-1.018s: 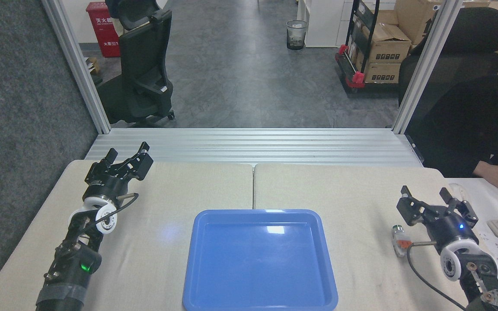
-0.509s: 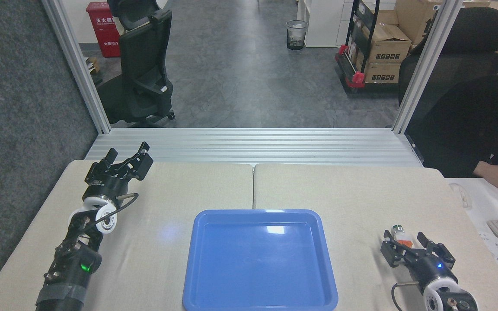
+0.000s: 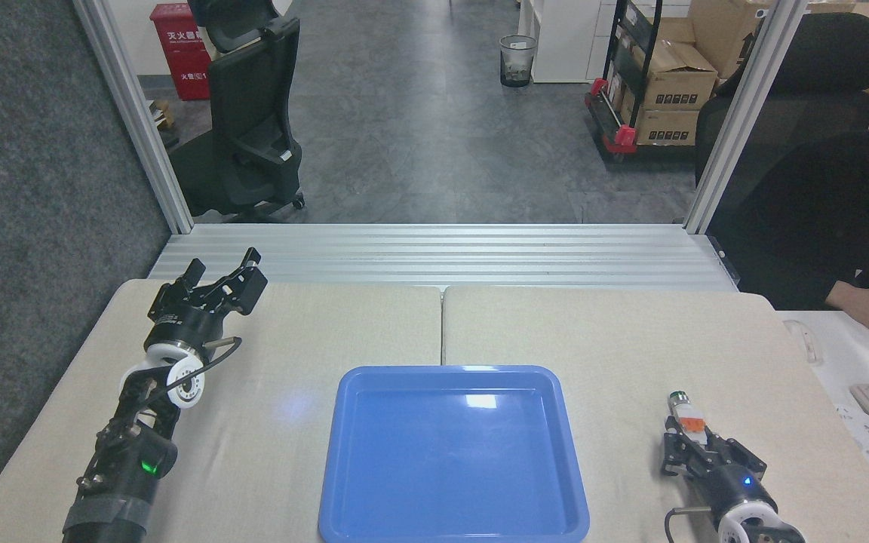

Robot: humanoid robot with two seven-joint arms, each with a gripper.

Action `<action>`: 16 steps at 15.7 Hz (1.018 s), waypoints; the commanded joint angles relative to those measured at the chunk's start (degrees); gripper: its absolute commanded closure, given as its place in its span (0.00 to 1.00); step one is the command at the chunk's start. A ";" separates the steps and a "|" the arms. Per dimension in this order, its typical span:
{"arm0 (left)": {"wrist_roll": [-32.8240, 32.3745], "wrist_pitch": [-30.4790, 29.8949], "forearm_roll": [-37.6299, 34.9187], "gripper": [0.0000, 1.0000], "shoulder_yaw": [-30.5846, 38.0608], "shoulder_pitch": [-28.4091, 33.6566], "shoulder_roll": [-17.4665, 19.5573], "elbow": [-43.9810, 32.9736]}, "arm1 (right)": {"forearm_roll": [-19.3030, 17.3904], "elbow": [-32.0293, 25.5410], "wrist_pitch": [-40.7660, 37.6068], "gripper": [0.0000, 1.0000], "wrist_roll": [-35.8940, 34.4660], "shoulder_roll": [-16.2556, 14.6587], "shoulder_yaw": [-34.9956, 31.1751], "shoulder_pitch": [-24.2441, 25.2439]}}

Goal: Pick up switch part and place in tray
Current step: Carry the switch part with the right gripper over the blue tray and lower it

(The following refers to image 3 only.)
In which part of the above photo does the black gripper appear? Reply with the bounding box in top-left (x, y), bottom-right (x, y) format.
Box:
top-left (661, 417), bottom-right (778, 524)
top-left (145, 247), bottom-right (269, 354)

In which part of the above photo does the white orange switch part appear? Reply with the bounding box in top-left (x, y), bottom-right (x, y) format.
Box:
top-left (665, 390), bottom-right (708, 446)

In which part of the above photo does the blue plastic tray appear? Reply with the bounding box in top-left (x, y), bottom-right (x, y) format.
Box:
top-left (319, 365), bottom-right (591, 543)

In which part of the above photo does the white power strip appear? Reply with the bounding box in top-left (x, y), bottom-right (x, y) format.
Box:
top-left (834, 403), bottom-right (869, 473)

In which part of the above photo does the black office chair with armrests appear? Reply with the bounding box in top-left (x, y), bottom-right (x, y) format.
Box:
top-left (169, 0), bottom-right (306, 223)

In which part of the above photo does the grey felt partition panel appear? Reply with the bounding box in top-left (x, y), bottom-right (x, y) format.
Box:
top-left (0, 0), bottom-right (173, 521)

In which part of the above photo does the red fire extinguisher box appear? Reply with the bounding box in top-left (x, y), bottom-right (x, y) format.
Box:
top-left (149, 3), bottom-right (211, 101)

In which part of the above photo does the person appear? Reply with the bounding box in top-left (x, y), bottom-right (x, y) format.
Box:
top-left (708, 128), bottom-right (869, 310)

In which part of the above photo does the flat cardboard box with label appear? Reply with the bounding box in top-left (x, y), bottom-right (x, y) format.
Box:
top-left (634, 109), bottom-right (699, 146)

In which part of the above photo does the black cart with red corners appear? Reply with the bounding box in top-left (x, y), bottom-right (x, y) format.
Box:
top-left (584, 0), bottom-right (707, 163)

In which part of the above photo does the cardboard box with black icons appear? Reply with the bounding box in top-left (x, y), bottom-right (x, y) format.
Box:
top-left (631, 39), bottom-right (719, 112)

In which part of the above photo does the black mesh trash bin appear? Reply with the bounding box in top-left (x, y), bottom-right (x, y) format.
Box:
top-left (499, 35), bottom-right (539, 88)

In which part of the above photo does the black high-back office chair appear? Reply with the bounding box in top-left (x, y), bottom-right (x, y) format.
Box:
top-left (695, 11), bottom-right (869, 186)

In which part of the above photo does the large plain cardboard box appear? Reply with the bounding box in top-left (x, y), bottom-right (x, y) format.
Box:
top-left (687, 0), bottom-right (773, 80)

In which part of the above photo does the white cabinet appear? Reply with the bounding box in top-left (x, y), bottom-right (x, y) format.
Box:
top-left (517, 0), bottom-right (624, 84)

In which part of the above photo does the silver aluminium post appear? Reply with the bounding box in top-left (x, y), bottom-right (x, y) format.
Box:
top-left (683, 0), bottom-right (810, 235)
top-left (72, 0), bottom-right (194, 235)

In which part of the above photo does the silver aluminium rail frame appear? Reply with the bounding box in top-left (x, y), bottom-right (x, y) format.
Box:
top-left (149, 223), bottom-right (741, 292)

